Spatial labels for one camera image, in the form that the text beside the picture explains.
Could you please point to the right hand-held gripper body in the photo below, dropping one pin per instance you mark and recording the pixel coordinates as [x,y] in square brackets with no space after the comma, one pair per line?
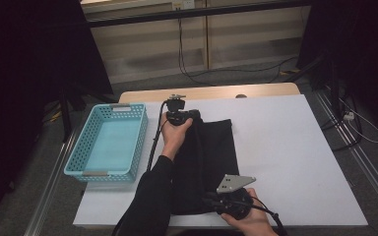
[234,203]

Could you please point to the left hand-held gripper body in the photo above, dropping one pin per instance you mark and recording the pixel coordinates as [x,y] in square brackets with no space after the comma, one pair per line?
[177,117]

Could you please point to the black sleeveless shirt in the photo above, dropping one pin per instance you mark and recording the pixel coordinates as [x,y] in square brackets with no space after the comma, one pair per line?
[213,154]

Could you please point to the light blue plastic basket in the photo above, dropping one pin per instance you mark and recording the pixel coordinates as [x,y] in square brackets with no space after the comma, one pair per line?
[111,144]

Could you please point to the person's left hand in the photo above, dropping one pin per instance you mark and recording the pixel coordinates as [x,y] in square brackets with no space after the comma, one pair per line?
[174,137]

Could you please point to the person's right hand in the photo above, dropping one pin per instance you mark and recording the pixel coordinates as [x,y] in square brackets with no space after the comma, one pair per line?
[256,224]

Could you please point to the white table sheet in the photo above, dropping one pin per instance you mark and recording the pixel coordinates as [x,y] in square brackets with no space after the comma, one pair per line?
[292,147]

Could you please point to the black horizontal bar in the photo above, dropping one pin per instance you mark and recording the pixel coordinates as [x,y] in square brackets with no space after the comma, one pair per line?
[193,13]

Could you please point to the small yellow floor item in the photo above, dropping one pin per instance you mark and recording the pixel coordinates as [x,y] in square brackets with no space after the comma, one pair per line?
[290,70]

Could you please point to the black stand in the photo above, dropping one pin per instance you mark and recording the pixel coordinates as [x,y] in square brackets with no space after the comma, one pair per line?
[334,88]
[66,118]

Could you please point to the black curtain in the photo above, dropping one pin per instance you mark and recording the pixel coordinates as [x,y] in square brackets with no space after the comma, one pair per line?
[367,49]
[19,65]

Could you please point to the light wooden post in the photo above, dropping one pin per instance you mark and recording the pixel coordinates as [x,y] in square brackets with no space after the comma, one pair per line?
[207,39]

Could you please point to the white wall socket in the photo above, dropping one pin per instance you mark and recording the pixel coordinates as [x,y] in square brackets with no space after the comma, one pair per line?
[183,4]

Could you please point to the aluminium floor rail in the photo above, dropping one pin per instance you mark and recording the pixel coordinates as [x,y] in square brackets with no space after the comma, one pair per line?
[357,154]
[50,190]

